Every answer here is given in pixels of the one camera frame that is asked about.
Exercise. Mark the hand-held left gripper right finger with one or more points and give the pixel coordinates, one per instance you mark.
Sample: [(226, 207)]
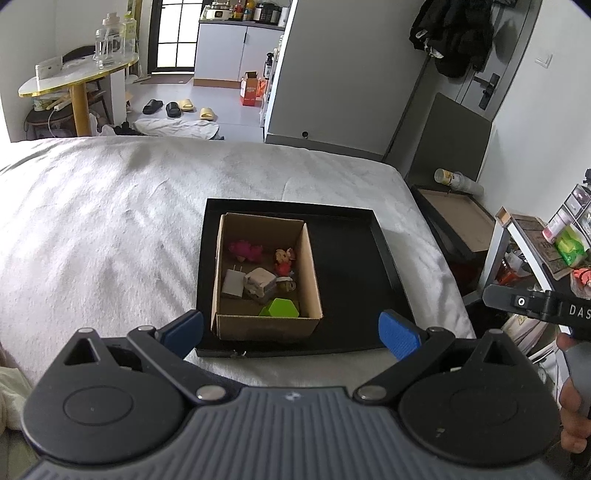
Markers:
[(399, 334)]

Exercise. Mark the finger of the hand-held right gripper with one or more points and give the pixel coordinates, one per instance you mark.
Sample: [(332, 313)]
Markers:
[(519, 302)]

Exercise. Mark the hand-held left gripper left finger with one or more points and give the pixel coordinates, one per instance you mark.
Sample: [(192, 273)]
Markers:
[(184, 330)]

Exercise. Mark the white charger plug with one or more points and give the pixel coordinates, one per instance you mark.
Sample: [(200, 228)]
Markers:
[(234, 282)]

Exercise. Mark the black shallow tray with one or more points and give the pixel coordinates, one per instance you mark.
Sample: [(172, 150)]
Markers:
[(351, 277)]

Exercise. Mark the brown cardboard box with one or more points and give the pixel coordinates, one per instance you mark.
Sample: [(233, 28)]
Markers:
[(268, 328)]

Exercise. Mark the blue-grey cube toy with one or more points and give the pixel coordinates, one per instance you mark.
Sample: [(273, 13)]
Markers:
[(259, 284)]

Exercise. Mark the green hexagonal toy cup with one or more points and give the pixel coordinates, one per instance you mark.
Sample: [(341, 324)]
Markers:
[(279, 308)]

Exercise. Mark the pink plastic toy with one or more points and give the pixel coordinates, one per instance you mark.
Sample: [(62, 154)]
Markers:
[(245, 250)]

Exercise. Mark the small clear plastic item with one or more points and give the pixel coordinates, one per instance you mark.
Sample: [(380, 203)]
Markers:
[(287, 285)]

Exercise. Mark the brown-haired doll figurine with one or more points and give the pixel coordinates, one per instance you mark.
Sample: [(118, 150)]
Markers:
[(284, 263)]

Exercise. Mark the person's right hand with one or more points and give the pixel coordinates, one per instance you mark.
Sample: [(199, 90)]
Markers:
[(572, 410)]

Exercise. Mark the green packet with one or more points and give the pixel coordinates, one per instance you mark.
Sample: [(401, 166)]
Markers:
[(571, 247)]

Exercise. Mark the cluttered side shelf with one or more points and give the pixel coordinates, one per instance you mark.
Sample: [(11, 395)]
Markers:
[(526, 235)]

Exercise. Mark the pink-capped white bottle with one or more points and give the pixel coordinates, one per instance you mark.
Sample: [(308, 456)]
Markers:
[(555, 230)]

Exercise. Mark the stack of paper cups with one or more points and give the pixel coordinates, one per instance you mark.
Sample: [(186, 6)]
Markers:
[(461, 181)]

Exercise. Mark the grey leaning board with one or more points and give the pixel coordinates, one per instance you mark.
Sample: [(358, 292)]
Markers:
[(455, 138)]

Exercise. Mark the beige cloth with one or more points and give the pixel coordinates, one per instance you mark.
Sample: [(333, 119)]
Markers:
[(11, 401)]

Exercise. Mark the white floor towel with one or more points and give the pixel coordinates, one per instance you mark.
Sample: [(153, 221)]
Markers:
[(180, 128)]

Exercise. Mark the white plastic bag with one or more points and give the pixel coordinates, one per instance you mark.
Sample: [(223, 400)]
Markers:
[(105, 130)]

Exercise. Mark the yellow slipper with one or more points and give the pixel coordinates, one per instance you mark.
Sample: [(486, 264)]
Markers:
[(186, 105), (207, 114)]

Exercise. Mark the black slipper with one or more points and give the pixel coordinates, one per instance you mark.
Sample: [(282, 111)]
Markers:
[(152, 107), (173, 110)]

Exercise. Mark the red cardboard carton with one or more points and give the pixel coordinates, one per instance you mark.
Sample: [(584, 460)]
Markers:
[(251, 92)]

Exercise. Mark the grey entrance door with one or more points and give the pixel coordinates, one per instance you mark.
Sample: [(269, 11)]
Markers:
[(512, 55)]

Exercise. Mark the grey door mat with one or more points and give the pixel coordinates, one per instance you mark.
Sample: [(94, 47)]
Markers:
[(166, 81)]

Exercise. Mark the dark round stool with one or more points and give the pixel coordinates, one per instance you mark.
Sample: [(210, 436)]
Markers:
[(41, 124)]

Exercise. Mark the oval gold-rimmed table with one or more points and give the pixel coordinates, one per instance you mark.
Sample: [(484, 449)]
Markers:
[(78, 78)]

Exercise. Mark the black hanging jacket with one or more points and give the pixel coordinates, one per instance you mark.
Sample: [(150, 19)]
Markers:
[(452, 37)]

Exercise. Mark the dark spray bottle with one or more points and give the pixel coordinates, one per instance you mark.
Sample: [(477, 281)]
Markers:
[(268, 67)]

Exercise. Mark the white kitchen cabinet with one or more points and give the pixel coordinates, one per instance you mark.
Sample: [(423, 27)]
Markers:
[(221, 53)]

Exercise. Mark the black-framed glass door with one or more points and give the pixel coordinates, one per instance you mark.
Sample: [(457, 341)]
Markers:
[(178, 41)]

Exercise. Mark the white box on table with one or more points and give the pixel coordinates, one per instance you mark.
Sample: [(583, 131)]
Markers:
[(48, 68)]

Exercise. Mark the large clear water bottle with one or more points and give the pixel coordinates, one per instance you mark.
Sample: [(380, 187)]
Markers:
[(110, 44)]

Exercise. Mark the slim clear water bottle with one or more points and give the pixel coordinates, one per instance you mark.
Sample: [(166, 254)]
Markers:
[(130, 37)]

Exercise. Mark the black frame with cardboard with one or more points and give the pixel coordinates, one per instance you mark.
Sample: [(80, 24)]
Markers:
[(457, 217)]

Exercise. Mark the white light switch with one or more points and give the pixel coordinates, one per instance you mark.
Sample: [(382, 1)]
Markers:
[(543, 61)]

